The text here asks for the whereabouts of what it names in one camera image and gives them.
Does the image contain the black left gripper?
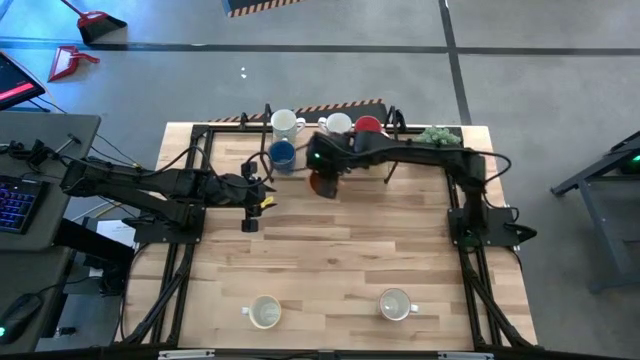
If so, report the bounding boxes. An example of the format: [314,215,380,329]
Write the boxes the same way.
[204,160,277,234]

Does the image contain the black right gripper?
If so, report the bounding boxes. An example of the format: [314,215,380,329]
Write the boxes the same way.
[305,132,361,200]

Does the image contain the orange ceramic mug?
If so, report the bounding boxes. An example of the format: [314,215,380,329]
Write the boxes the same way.
[308,168,342,200]

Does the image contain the blue mug white handle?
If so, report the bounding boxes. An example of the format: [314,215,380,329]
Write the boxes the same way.
[267,139,298,176]

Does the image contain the red lattice mug blue rim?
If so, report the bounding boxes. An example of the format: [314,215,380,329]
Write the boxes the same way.
[317,112,354,136]

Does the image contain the red mug white handle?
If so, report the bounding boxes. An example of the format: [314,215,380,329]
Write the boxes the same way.
[353,115,386,135]

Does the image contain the grey diamond mug red rim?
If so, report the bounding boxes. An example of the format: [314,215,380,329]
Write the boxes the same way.
[378,287,419,322]

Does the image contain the wooden rack black metal legs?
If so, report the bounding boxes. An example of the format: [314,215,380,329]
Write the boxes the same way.
[258,103,407,185]

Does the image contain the green patterned white mug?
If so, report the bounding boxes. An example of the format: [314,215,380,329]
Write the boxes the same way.
[269,108,307,144]

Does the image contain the orange floral mug yellow rim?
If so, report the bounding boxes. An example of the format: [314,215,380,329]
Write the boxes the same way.
[240,294,283,330]

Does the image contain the green artificial succulent plant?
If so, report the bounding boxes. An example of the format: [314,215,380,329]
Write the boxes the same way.
[414,126,462,147]

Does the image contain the white paper sheet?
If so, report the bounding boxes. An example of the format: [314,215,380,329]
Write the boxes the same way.
[94,219,139,249]

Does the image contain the silver aluminium extrusion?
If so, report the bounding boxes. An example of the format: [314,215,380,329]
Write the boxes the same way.
[437,350,496,360]
[157,348,216,360]

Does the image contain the black backlit keyboard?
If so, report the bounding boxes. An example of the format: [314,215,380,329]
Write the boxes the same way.
[0,173,50,236]

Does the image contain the dark grey desk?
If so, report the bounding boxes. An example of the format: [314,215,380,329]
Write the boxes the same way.
[0,244,76,357]

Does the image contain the black computer mouse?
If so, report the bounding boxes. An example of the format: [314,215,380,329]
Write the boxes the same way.
[0,292,44,346]

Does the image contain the black computer monitor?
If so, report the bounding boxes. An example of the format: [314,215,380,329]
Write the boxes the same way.
[0,49,47,112]

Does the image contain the grey metal stand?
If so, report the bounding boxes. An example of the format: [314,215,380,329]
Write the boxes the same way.
[549,128,640,294]

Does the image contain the black device green light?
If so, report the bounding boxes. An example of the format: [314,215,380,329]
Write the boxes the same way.
[607,130,640,176]

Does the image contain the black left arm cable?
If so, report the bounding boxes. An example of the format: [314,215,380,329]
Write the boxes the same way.
[147,143,281,189]

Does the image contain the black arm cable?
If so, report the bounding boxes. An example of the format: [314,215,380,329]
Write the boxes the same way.
[349,142,515,187]
[147,143,281,189]

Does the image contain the hazard striped cable ramp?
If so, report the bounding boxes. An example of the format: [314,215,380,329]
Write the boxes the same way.
[207,97,389,125]
[221,0,305,20]

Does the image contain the black aluminium station frame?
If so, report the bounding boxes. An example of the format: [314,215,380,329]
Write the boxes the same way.
[114,122,541,360]

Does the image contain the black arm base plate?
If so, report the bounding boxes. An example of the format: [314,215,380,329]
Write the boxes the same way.
[133,207,207,246]
[447,207,539,249]

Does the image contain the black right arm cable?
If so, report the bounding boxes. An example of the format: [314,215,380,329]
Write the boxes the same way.
[349,142,515,187]

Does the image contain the black clamp mount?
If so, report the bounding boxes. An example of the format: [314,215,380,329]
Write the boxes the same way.
[0,132,84,169]

